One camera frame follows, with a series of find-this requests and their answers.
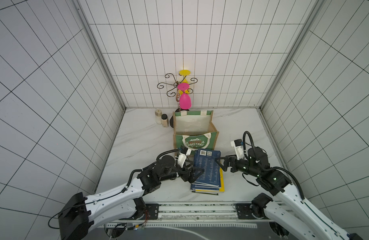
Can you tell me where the dark metal cup stand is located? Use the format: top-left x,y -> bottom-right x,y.
157,73 -> 198,112

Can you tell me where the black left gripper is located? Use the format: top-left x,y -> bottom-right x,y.
161,160 -> 204,183

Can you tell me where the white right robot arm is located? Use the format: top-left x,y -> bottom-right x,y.
215,131 -> 361,240

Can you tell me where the white powder spice jar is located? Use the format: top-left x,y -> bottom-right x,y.
155,109 -> 162,125

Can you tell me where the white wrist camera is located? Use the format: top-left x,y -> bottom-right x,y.
177,146 -> 191,168
230,139 -> 245,160

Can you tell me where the yellow plastic goblet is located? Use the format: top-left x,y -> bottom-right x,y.
177,70 -> 193,96

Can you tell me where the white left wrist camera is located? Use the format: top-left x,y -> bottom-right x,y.
177,146 -> 191,168

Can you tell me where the yellow book purple illustration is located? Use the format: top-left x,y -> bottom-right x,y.
219,168 -> 224,193

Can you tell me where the black-lidded spice jar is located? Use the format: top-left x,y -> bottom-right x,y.
161,114 -> 169,128

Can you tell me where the pink plastic goblet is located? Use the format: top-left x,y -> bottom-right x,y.
178,83 -> 192,110

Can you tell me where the metal base rail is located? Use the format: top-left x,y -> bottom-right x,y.
89,202 -> 272,231

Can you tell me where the burlap Christmas canvas bag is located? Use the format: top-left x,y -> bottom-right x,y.
173,110 -> 219,151

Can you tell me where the blue book with label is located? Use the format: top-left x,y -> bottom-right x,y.
190,184 -> 223,192

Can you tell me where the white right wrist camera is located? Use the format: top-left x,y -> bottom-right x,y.
230,139 -> 245,160

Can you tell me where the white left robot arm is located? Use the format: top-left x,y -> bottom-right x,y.
55,147 -> 204,240

